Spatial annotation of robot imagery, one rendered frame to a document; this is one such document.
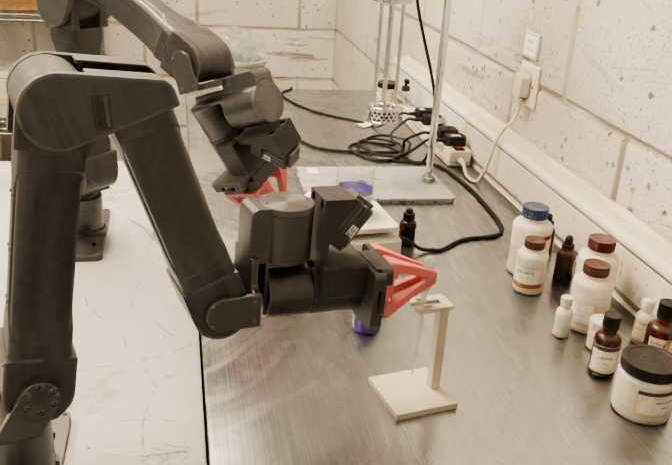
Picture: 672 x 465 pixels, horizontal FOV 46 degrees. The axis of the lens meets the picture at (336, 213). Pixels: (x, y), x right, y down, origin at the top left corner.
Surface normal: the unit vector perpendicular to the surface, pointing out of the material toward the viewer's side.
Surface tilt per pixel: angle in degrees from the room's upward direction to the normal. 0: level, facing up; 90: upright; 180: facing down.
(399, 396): 0
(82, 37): 88
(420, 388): 0
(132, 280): 0
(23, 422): 90
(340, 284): 90
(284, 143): 72
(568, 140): 90
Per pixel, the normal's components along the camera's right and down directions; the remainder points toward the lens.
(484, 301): 0.06, -0.93
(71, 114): 0.43, 0.36
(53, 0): -0.55, 0.28
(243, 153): 0.74, -0.02
